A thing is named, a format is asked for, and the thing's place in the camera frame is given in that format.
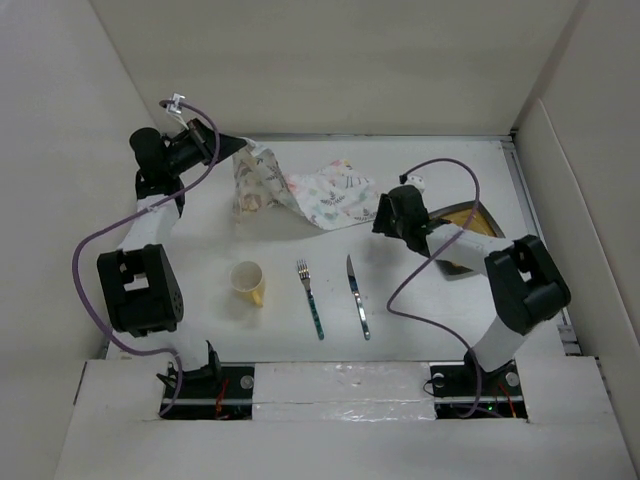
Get yellow ceramic mug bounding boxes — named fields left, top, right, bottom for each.
left=229, top=261, right=265, bottom=307

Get knife with green handle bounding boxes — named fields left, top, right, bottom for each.
left=346, top=255, right=371, bottom=341

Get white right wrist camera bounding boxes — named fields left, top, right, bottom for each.
left=399, top=173, right=426, bottom=194

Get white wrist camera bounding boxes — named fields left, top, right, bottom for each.
left=399, top=173, right=426, bottom=194
left=165, top=93, right=188, bottom=130

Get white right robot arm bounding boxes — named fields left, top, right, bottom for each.
left=373, top=185, right=571, bottom=394

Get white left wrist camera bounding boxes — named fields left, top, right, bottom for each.
left=165, top=93, right=188, bottom=130

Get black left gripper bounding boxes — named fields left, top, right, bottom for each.
left=164, top=119, right=245, bottom=177

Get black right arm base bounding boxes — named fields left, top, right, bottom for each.
left=423, top=361, right=528, bottom=420

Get square black and mustard plate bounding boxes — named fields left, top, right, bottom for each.
left=427, top=199, right=505, bottom=282

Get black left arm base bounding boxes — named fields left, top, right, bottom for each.
left=158, top=363, right=255, bottom=421

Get fork with green handle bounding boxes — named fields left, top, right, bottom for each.
left=296, top=259, right=325, bottom=341

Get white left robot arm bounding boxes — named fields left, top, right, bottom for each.
left=97, top=119, right=247, bottom=338

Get floral animal print placemat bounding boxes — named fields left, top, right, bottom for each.
left=232, top=140, right=380, bottom=231

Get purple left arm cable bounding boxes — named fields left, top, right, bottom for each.
left=72, top=98, right=222, bottom=419

